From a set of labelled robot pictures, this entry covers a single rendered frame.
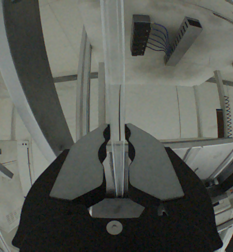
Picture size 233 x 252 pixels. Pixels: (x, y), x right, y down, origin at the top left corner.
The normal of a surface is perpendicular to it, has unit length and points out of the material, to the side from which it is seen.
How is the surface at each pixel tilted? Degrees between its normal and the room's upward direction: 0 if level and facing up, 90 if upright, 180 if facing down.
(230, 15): 90
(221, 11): 90
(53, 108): 90
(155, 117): 90
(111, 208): 134
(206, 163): 44
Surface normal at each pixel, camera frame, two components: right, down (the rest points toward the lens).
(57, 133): 1.00, -0.03
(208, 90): -0.04, -0.06
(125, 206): -0.05, -0.74
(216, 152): -0.01, 0.67
